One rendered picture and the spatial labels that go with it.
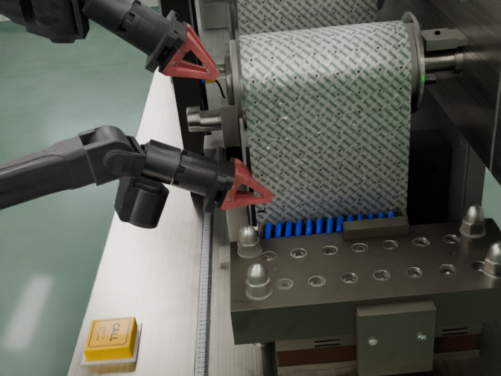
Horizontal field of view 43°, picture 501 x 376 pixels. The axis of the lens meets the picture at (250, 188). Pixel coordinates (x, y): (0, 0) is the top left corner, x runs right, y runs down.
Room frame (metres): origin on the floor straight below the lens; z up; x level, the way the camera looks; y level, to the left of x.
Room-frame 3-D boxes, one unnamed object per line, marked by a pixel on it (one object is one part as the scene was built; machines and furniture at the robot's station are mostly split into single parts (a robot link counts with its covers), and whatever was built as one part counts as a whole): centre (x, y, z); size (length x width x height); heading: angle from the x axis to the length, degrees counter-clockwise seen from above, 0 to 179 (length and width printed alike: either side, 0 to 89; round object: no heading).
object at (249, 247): (0.78, 0.01, 1.05); 0.04 x 0.04 x 0.04
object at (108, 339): (0.75, 0.24, 0.91); 0.07 x 0.07 x 0.02; 89
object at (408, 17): (0.90, -0.25, 1.25); 0.15 x 0.01 x 0.15; 179
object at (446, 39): (0.90, -0.30, 1.28); 0.06 x 0.05 x 0.02; 89
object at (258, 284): (0.68, 0.00, 1.05); 0.04 x 0.04 x 0.04
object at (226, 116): (0.94, 0.04, 1.05); 0.06 x 0.05 x 0.31; 89
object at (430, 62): (0.90, -0.29, 1.25); 0.07 x 0.04 x 0.04; 89
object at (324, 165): (0.84, -0.12, 1.11); 0.23 x 0.01 x 0.18; 89
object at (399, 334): (0.63, -0.17, 0.97); 0.10 x 0.03 x 0.11; 89
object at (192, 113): (0.94, 0.08, 1.18); 0.04 x 0.02 x 0.04; 179
